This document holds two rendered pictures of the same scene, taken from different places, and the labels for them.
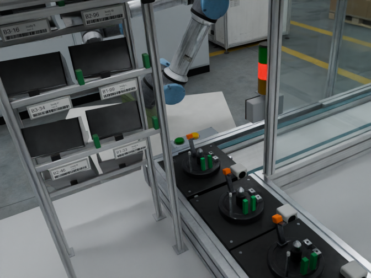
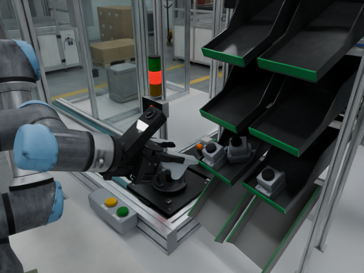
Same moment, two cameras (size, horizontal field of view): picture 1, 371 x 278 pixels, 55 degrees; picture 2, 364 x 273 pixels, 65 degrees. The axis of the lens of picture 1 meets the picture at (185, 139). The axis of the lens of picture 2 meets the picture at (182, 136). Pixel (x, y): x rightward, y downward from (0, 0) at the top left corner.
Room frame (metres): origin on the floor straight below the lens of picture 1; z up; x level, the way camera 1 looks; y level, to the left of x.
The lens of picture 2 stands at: (1.37, 0.79, 1.67)
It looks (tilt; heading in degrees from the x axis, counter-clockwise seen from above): 29 degrees down; 247
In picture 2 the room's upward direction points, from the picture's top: straight up
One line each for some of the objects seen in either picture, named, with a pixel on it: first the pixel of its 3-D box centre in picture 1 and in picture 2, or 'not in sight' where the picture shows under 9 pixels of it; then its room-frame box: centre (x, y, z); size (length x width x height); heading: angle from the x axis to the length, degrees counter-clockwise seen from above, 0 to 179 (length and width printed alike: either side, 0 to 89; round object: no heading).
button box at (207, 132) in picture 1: (194, 142); (112, 209); (1.29, -0.04, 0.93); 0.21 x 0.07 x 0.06; 114
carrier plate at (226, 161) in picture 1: (201, 169); (169, 185); (1.06, -0.05, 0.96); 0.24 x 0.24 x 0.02; 24
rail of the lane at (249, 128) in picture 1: (240, 138); (98, 182); (1.31, -0.24, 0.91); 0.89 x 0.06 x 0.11; 114
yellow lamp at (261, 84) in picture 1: (265, 84); (155, 88); (1.03, -0.27, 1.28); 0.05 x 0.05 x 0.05
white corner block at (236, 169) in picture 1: (238, 171); not in sight; (1.01, -0.18, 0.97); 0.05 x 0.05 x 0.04; 24
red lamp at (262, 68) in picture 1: (266, 69); (155, 76); (1.03, -0.27, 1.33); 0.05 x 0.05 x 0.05
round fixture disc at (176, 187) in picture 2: (201, 164); (169, 181); (1.06, -0.05, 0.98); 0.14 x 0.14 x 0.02
